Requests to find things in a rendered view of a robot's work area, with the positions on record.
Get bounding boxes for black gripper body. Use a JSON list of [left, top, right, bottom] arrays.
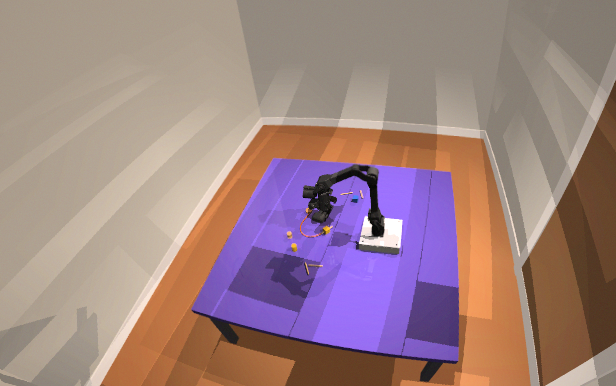
[[312, 195, 337, 223]]

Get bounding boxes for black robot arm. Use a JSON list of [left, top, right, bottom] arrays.
[[303, 164, 385, 238]]

